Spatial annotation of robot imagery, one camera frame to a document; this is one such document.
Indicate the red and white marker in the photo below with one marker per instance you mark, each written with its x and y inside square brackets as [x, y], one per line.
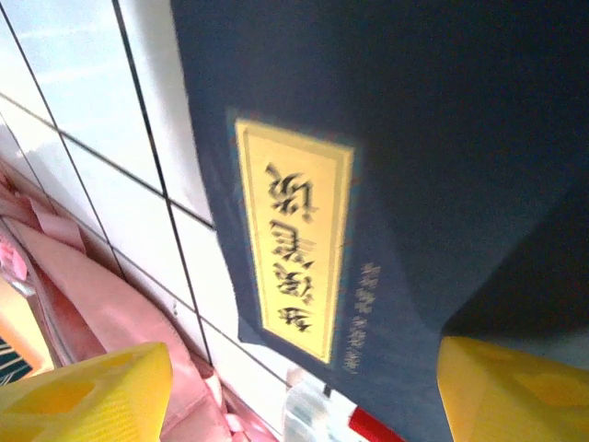
[373, 428]

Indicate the clear plastic packaged stationery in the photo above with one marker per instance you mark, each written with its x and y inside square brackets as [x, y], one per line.
[308, 410]

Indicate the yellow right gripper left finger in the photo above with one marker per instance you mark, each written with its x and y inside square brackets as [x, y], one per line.
[92, 400]

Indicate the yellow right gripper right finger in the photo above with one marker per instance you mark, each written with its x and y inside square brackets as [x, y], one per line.
[515, 400]

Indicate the pink backpack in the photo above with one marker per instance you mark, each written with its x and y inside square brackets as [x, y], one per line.
[115, 299]

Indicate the dark blue book yellow label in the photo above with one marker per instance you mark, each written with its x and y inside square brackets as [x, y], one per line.
[437, 138]

